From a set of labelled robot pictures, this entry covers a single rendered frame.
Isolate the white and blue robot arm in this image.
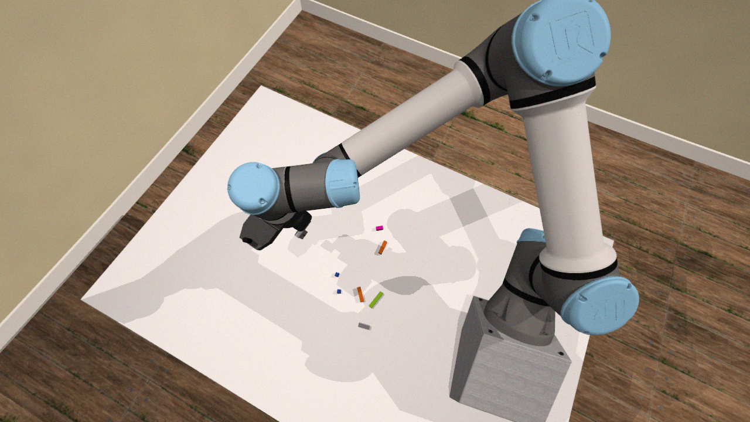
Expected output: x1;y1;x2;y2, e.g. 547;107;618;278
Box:
227;0;639;346

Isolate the lime green rod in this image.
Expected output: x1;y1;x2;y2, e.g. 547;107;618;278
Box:
369;291;383;308

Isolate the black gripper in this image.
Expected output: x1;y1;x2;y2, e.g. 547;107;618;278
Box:
239;211;312;251

